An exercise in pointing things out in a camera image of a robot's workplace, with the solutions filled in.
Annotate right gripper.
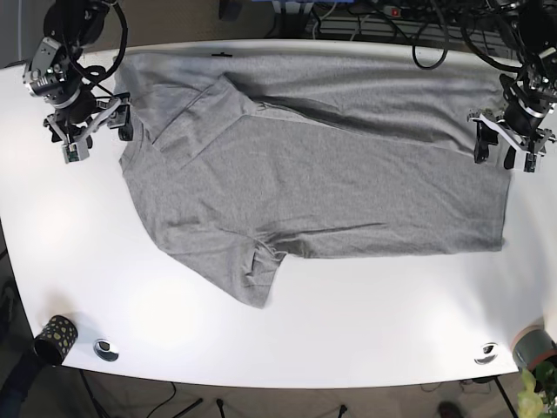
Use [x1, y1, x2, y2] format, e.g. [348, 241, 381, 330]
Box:
[23, 37, 133, 164]

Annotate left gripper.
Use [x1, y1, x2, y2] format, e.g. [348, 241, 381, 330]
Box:
[467, 47, 556, 173]

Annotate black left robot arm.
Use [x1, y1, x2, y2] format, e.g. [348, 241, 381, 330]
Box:
[460, 1, 556, 172]

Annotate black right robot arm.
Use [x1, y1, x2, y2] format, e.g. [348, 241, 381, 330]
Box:
[23, 1, 133, 164]

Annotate grey plant pot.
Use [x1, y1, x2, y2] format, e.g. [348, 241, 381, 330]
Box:
[511, 326, 556, 372]

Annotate right silver table grommet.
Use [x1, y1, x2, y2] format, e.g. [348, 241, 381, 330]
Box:
[473, 342, 499, 366]

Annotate silver table grommet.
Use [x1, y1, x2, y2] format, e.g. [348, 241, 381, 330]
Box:
[93, 339, 119, 362]
[473, 342, 499, 366]

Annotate left silver table grommet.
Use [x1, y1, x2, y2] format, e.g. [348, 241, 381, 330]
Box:
[93, 339, 119, 362]

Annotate black gold spotted cup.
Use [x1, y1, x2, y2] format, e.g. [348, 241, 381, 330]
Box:
[33, 315, 78, 367]

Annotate green potted plant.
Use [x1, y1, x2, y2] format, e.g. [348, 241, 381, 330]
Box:
[517, 361, 556, 418]

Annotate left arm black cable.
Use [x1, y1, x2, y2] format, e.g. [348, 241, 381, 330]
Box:
[411, 0, 523, 73]

